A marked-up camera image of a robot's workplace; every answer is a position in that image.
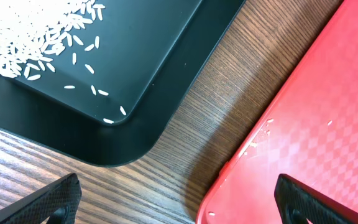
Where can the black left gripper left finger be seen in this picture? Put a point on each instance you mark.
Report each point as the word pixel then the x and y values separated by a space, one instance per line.
pixel 55 203

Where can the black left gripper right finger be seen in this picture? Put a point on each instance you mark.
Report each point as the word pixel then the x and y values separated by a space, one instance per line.
pixel 299 203

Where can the red serving tray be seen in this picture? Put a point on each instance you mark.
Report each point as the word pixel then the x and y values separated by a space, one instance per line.
pixel 309 131

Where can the black rectangular tray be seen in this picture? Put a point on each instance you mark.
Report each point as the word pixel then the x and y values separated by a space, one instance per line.
pixel 108 106

